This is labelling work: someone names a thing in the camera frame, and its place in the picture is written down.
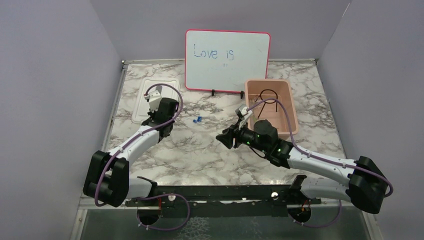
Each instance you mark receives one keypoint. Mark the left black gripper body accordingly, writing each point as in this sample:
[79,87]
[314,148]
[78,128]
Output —
[152,114]

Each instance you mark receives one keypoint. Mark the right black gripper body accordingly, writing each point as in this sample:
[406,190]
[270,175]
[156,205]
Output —
[246,136]

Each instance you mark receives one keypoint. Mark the black wire ring stand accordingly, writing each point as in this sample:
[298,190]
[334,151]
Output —
[265,102]

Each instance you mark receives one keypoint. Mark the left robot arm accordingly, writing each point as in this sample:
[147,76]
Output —
[108,177]

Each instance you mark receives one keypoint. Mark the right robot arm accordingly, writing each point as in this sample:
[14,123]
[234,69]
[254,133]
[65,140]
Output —
[359,182]

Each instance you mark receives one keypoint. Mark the white plastic bin lid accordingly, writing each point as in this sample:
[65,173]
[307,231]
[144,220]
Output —
[141,107]

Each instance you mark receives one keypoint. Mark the pink plastic bin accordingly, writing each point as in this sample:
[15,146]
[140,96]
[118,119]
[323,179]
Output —
[285,119]

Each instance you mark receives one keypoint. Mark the pink-framed whiteboard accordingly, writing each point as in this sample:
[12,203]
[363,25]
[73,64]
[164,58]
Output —
[223,60]

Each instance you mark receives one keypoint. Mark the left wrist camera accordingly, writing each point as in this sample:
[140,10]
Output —
[154,98]

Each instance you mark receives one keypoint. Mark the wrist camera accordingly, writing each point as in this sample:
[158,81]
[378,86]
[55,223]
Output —
[243,113]
[154,98]

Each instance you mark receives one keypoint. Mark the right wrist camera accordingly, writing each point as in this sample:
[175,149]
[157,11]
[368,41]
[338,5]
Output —
[243,113]

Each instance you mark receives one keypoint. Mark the black base frame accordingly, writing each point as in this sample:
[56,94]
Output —
[208,201]

